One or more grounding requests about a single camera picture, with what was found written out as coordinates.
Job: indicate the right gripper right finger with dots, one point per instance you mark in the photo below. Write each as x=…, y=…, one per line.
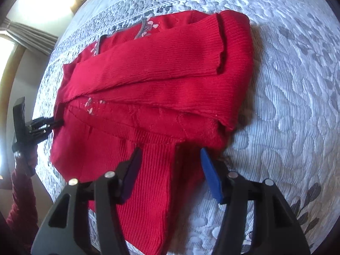
x=275, y=228

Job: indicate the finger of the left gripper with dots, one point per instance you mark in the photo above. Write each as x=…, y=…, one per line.
x=45, y=129
x=40, y=122

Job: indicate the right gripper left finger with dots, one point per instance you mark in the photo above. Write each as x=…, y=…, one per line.
x=65, y=229

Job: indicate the red knit sweater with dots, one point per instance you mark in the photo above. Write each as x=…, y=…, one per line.
x=170, y=86

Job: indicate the red sleeve forearm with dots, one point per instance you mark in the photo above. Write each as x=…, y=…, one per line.
x=23, y=218

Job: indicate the person left hand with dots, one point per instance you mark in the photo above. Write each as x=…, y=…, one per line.
x=26, y=164

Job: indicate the grey curtain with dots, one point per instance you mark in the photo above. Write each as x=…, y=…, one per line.
x=34, y=40

